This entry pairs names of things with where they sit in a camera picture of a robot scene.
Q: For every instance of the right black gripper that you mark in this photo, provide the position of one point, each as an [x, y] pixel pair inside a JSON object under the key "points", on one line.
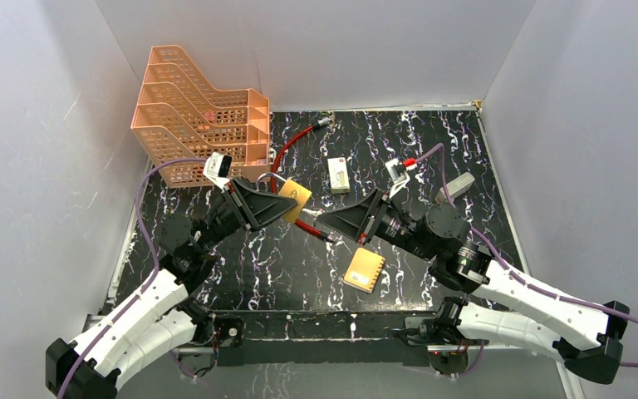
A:
{"points": [[355, 220]]}

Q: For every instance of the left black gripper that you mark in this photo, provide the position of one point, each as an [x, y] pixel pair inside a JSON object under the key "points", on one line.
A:
{"points": [[239, 204]]}

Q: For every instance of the brass padlock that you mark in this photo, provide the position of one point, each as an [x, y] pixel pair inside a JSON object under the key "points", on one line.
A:
{"points": [[290, 189]]}

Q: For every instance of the red cable lock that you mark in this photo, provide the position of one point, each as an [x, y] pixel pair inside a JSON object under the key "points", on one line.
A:
{"points": [[322, 122]]}

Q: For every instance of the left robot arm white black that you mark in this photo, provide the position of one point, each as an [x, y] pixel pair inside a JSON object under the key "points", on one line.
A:
{"points": [[161, 314]]}

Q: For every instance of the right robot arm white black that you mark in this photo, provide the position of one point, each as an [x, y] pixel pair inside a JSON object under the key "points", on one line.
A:
{"points": [[587, 341]]}

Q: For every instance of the orange spiral notebook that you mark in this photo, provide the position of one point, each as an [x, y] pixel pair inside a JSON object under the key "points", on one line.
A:
{"points": [[364, 270]]}

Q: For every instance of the white green small box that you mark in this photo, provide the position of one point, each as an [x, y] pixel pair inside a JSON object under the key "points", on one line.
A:
{"points": [[338, 175]]}

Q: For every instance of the orange plastic file rack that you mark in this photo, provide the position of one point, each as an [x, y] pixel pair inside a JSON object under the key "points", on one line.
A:
{"points": [[180, 118]]}

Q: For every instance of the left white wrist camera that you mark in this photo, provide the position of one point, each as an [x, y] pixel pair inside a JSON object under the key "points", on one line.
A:
{"points": [[216, 169]]}

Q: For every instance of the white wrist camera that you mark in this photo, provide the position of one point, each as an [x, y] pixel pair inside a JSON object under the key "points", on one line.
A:
{"points": [[216, 169], [399, 174]]}

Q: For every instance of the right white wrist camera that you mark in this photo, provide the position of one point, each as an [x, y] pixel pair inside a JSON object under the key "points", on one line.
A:
{"points": [[399, 174]]}

